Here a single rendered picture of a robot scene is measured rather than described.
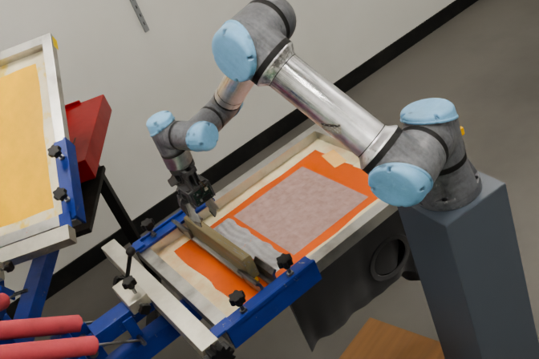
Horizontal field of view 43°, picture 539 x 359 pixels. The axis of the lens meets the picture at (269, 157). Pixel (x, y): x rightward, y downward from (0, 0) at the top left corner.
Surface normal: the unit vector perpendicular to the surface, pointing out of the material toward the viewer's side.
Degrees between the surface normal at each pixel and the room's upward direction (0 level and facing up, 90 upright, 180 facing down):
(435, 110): 8
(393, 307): 0
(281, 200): 0
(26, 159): 32
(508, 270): 90
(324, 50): 90
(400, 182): 96
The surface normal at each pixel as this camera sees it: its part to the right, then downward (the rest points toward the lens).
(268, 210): -0.33, -0.80
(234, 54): -0.62, 0.51
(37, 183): -0.23, -0.42
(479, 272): 0.48, 0.31
